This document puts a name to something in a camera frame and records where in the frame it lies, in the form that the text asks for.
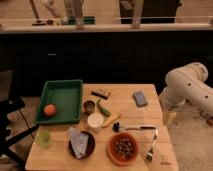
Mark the silver fork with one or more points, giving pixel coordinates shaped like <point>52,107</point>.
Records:
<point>149,155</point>

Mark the small dark metal cup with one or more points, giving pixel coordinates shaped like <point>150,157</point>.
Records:
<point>89,107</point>

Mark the green chili pepper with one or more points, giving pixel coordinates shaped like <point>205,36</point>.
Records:
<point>103,110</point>

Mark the dark grapes bunch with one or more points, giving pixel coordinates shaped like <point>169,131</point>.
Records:
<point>124,148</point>

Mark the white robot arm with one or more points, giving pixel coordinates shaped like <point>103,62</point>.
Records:
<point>187,83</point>

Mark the dark brown plate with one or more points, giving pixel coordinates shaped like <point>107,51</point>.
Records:
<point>89,148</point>

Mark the orange bowl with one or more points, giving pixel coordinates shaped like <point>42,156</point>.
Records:
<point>114,157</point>

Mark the green plastic tray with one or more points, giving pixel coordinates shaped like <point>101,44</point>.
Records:
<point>66,96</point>

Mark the orange fruit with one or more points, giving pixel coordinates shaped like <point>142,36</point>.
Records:
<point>50,110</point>

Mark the light green cup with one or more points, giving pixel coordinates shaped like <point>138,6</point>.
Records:
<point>43,139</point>

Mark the white round lid container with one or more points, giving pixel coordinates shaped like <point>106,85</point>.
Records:
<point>95,121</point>

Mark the dark rectangular eraser block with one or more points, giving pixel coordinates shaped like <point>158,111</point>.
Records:
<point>101,93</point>

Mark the blue grey sponge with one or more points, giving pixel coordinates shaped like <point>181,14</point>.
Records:
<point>140,99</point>

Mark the grey folded cloth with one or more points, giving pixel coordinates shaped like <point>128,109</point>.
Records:
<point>79,142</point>

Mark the yellow banana piece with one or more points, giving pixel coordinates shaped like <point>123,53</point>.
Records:
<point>110,120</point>

